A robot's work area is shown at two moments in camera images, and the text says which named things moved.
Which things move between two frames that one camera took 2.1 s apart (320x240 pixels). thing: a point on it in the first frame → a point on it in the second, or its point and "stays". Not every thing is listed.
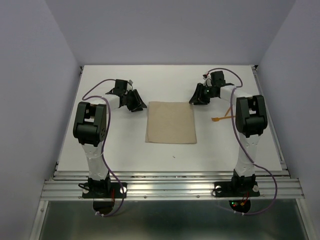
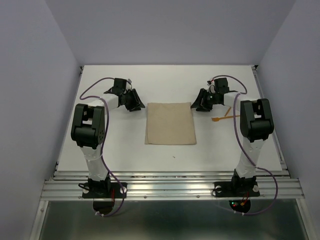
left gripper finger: (137, 108) stays
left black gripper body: (130, 98) stays
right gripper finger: (198, 97) → (200, 102)
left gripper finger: (140, 99) stays
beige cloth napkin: (171, 122) stays
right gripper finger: (204, 101) → (204, 108)
